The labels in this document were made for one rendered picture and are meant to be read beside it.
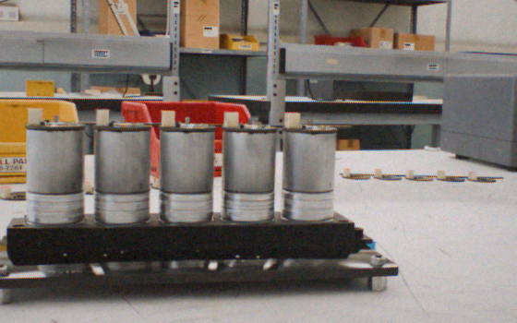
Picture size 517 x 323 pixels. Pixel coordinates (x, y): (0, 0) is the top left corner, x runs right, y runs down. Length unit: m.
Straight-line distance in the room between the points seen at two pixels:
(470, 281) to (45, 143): 0.19
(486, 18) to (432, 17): 0.54
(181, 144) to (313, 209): 0.07
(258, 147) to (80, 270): 0.09
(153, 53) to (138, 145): 2.36
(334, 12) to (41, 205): 5.15
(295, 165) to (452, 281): 0.08
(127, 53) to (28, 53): 0.35
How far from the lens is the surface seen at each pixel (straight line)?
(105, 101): 2.65
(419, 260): 0.35
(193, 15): 4.53
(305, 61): 2.89
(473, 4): 6.16
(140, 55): 2.65
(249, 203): 0.31
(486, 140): 0.77
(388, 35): 5.15
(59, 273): 0.27
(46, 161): 0.31
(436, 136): 4.09
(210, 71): 4.99
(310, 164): 0.32
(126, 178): 0.31
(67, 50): 2.60
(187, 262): 0.29
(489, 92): 0.77
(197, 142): 0.31
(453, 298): 0.30
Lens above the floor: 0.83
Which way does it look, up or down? 6 degrees down
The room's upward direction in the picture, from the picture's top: 2 degrees clockwise
